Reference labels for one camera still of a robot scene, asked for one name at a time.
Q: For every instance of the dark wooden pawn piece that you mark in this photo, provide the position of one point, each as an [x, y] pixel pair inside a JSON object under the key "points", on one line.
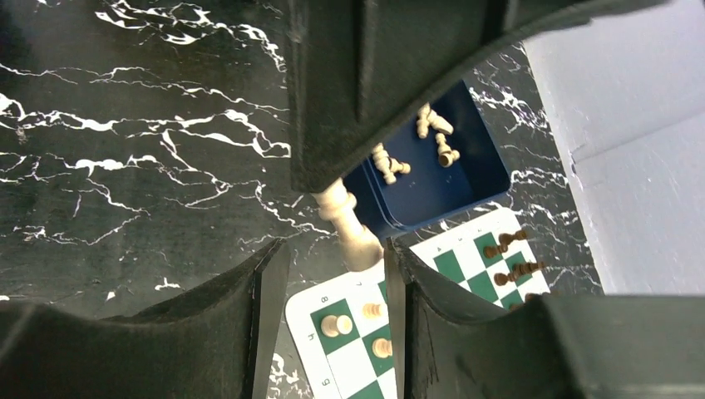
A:
{"points": [[494, 250], [502, 279]]}

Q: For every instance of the green white chess board mat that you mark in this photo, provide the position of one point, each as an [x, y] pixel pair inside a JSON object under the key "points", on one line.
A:
{"points": [[344, 366]]}

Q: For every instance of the light wooden pawn piece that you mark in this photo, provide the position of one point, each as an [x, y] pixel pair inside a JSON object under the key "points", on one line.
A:
{"points": [[382, 347], [374, 310]]}

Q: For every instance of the dark blue tin box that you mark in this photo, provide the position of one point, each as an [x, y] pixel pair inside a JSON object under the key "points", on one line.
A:
{"points": [[431, 192]]}

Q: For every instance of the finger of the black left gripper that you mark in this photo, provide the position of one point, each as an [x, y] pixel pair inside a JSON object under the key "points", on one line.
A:
{"points": [[357, 70]]}

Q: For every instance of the light wooden chess piece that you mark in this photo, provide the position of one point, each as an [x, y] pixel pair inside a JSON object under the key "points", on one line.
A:
{"points": [[398, 167], [427, 118], [446, 155], [383, 163]]}

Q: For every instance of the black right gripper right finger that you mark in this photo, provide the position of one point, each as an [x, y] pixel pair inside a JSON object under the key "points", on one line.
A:
{"points": [[551, 347]]}

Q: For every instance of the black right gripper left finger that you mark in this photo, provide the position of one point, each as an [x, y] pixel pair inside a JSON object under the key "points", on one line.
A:
{"points": [[216, 340]]}

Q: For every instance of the light wooden king piece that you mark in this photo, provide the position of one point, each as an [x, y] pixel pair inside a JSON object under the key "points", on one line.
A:
{"points": [[361, 249]]}

